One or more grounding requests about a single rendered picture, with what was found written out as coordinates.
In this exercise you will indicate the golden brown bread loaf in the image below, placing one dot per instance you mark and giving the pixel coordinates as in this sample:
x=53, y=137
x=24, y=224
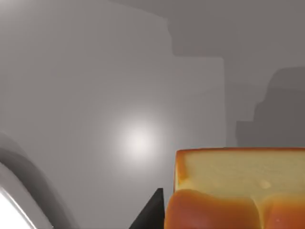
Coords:
x=238, y=186

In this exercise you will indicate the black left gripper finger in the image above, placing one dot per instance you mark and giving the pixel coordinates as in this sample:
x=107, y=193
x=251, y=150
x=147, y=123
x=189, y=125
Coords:
x=155, y=212

